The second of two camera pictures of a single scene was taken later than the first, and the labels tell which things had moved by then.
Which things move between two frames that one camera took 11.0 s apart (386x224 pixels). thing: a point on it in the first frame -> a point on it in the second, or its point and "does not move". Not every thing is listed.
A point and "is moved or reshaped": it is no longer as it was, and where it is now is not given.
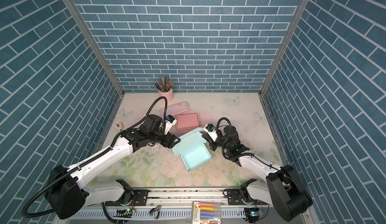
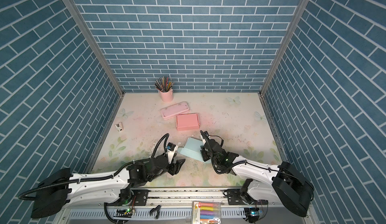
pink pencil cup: x=168 y=94 does not move
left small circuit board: x=123 y=213 does not move
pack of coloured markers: x=206 y=212 does not move
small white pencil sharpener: x=118 y=127 does not move
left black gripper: x=171 y=143 -> x=176 y=168
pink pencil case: x=177 y=109 does not move
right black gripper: x=212 y=146 -> x=203 y=149
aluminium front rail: x=124 y=199 does not move
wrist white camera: x=170 y=121 -> x=171 y=148
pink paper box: x=187 y=122 does not move
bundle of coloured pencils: x=164 y=84 does not move
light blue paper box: x=192 y=148 is moved or reshaped
